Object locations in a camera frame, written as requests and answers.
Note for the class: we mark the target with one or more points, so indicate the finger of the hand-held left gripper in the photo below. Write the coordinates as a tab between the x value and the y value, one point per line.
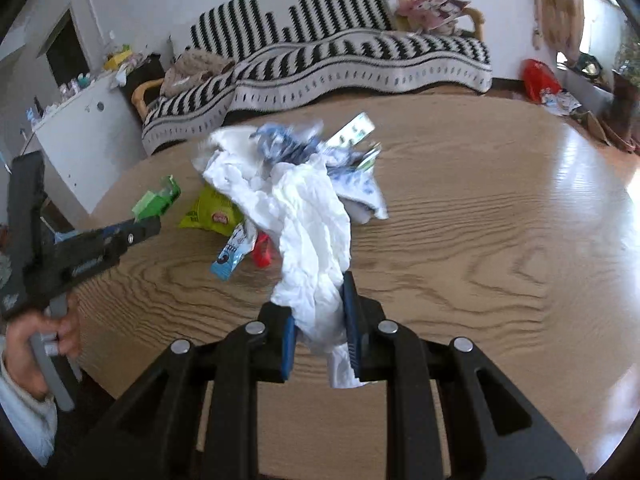
132	232
92	266

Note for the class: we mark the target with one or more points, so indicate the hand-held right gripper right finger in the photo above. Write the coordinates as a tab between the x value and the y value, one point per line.
351	320

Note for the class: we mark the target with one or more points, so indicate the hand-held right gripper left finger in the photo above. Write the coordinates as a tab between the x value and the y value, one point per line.
287	347

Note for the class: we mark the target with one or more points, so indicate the green carton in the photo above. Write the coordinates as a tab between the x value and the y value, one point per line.
157	200

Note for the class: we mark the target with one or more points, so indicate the white plastic bag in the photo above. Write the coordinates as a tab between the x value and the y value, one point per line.
305	240

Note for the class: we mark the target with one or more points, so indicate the blue patterned white plastic wrapper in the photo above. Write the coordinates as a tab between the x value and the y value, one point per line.
357	190

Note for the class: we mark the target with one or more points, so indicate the person's left forearm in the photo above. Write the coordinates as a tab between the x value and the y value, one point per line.
25	420

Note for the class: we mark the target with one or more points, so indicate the person's left hand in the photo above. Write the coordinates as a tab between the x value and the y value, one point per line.
25	355

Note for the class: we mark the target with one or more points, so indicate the yellow green snack packet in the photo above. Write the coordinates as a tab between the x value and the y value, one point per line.
210	212

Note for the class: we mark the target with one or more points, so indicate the red wrapper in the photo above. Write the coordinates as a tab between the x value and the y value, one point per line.
261	252

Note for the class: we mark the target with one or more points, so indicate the blue white snack wrapper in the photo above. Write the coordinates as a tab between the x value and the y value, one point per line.
232	252

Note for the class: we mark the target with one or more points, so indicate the wooden sofa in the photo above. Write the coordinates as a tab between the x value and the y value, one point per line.
143	91

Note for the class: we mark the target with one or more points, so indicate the black bag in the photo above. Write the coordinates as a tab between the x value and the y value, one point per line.
147	75

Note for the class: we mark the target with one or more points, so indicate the silver foil wrapper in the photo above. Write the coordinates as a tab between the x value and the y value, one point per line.
370	157

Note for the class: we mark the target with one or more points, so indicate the beige fluffy cloth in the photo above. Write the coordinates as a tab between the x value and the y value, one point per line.
197	67

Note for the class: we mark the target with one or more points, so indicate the black white striped blanket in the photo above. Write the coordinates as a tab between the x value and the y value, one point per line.
350	60

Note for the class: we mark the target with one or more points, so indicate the white printed paper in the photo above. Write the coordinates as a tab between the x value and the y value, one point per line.
560	102

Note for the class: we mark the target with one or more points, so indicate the red plastic bag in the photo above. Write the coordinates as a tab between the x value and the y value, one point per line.
540	77

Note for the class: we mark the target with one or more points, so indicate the printed cushion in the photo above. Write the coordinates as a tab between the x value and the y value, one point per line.
430	12

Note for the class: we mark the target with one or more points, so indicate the cardboard box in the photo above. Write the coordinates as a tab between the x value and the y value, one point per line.
607	130

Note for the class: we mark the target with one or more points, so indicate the white low cabinet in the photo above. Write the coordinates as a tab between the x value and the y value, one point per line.
585	85

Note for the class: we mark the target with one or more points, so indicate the beige curtain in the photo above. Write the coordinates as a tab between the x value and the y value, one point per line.
560	5

